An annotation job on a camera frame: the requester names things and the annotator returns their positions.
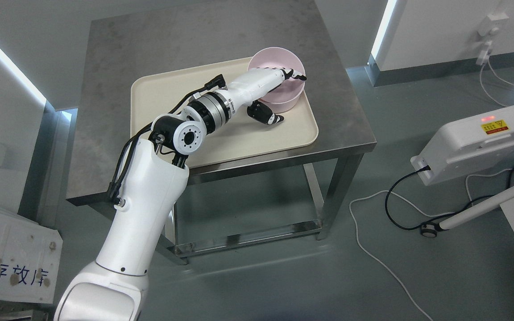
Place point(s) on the pink bowl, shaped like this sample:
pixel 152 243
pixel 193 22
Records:
pixel 277 57
pixel 286 102

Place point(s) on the white stand leg with caster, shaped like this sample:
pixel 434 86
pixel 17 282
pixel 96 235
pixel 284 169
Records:
pixel 431 229

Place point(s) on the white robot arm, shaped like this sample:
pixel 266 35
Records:
pixel 150 177

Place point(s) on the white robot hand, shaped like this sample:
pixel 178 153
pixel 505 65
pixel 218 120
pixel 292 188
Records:
pixel 254 84

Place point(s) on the white wall socket adapter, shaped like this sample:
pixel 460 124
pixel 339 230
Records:
pixel 488 30

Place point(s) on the white sign board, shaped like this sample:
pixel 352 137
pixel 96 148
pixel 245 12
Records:
pixel 29 260

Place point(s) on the white device box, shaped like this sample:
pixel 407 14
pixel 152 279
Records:
pixel 467 146

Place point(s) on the beige plastic tray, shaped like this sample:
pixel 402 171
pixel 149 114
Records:
pixel 242 137

